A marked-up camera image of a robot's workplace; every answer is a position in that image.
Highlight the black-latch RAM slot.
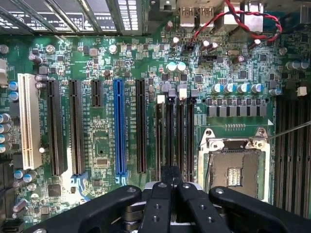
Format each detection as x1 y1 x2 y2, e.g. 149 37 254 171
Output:
188 88 200 184
166 88 176 168

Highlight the white-latch RAM slot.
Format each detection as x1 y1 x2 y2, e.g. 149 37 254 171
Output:
294 86 308 216
177 86 188 183

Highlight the black RAM slot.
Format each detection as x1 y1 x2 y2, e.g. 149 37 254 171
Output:
285 97 294 212
304 97 311 219
276 97 285 207

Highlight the RAM slot with closed latch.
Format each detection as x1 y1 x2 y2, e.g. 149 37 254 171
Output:
155 95 167 182

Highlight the metal CPU socket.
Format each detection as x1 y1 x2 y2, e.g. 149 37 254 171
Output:
197 127 272 204

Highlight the long black expansion slot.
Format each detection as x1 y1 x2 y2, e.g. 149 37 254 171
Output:
68 79 86 177
135 78 149 174
46 79 65 177

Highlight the blue expansion slot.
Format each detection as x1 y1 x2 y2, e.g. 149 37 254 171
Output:
113 78 130 176

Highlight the thin metal locking lever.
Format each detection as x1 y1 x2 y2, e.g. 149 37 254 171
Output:
266 120 311 141

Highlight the short black expansion slot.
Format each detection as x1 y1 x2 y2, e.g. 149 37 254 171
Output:
91 79 104 109

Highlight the white PCI expansion slot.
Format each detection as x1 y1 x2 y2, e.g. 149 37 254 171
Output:
17 72 43 170

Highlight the green PC motherboard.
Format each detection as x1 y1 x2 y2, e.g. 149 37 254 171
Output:
0 31 311 233

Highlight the metal USB port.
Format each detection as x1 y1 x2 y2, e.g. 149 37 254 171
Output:
179 6 196 28
198 6 215 28

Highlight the large metal port block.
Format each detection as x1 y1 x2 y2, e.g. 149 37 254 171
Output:
223 0 265 34

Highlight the white plastic board connector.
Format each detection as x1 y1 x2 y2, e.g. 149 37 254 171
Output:
0 57 8 87

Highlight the PC case rear panel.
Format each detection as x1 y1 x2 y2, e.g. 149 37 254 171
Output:
0 0 148 36

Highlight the red and black twisted wire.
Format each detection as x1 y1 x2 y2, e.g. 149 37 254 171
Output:
188 0 284 49

